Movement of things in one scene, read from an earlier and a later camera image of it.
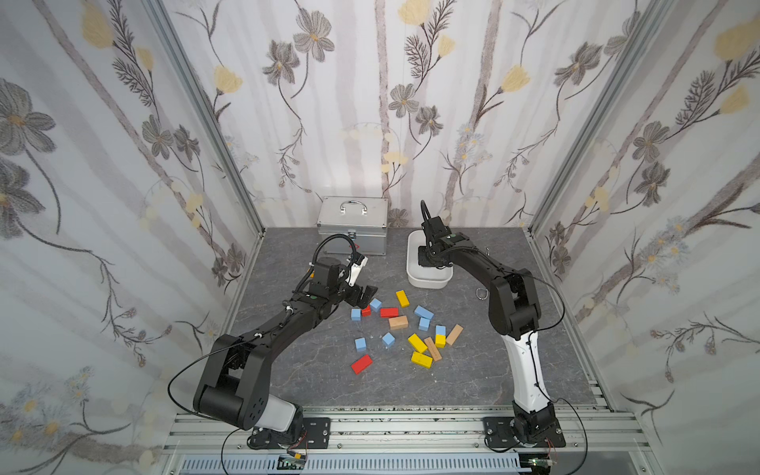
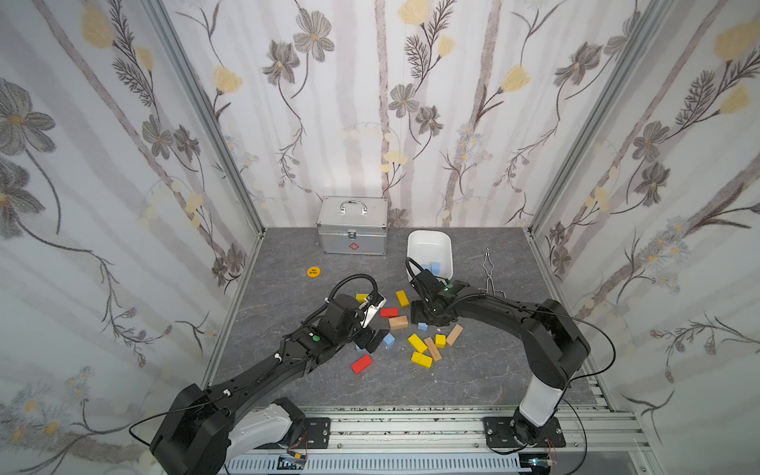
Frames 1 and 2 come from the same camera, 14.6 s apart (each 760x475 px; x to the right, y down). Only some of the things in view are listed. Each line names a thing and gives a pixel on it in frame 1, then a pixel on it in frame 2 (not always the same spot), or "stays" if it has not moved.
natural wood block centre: x=399 y=323 stays
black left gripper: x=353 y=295 → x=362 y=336
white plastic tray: x=422 y=276 stays
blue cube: x=388 y=339 stays
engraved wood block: x=434 y=352 stays
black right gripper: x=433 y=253 → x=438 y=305
